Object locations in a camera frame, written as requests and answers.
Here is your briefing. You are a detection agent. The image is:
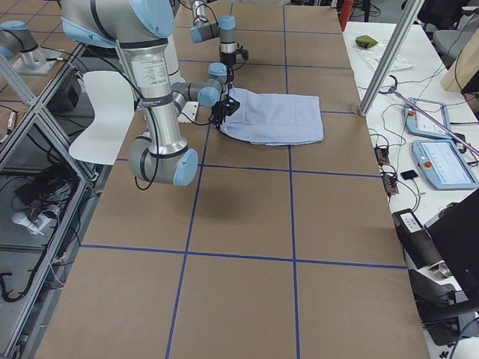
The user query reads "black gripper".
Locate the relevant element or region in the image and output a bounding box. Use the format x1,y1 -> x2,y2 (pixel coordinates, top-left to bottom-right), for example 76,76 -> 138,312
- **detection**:
211,96 -> 240,129
220,52 -> 237,89

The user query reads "light blue striped shirt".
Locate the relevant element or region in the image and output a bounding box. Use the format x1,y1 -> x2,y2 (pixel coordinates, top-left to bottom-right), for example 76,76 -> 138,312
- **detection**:
220,88 -> 324,146

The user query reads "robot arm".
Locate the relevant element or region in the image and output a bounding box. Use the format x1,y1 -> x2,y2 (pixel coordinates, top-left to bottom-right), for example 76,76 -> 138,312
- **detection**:
189,1 -> 243,90
61,1 -> 240,186

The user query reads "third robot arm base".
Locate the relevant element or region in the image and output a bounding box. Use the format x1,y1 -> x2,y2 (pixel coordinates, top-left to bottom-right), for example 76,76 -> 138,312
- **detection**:
1,20 -> 62,75

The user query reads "white plastic chair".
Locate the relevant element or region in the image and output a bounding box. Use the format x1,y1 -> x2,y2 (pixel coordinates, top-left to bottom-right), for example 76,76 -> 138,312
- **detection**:
69,71 -> 135,165

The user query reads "green cloth pouch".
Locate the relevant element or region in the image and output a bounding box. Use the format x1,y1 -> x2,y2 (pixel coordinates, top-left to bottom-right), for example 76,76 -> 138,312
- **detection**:
355,34 -> 378,49

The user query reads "clear plastic bag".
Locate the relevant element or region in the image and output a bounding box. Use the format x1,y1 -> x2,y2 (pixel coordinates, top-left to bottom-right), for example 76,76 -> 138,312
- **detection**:
357,43 -> 414,71

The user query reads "reacher grabber tool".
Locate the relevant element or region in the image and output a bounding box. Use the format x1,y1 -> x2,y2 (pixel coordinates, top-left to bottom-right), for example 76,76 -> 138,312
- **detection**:
379,75 -> 479,156

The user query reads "teach pendant far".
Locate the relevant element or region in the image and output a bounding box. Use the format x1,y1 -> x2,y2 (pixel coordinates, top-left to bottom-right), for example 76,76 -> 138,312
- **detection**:
403,97 -> 451,139

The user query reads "teach pendant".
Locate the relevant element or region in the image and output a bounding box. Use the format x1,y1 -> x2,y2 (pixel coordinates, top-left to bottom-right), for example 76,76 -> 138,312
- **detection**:
411,139 -> 478,190
403,97 -> 451,139

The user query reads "black small device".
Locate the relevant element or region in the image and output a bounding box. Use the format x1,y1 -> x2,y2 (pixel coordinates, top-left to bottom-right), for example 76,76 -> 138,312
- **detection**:
400,170 -> 418,180

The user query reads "white power strip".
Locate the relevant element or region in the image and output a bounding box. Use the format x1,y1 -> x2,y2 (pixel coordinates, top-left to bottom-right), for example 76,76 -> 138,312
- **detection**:
12,211 -> 58,236

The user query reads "teach pendant near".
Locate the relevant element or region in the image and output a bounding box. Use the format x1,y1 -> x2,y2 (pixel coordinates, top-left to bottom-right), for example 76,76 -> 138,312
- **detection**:
411,139 -> 478,190

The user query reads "black monitor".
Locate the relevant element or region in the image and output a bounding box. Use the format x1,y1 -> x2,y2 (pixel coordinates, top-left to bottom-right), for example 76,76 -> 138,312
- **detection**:
428,191 -> 478,298

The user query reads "aluminium frame post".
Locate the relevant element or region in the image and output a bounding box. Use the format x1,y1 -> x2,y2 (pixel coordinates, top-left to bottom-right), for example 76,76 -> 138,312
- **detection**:
358,0 -> 424,117

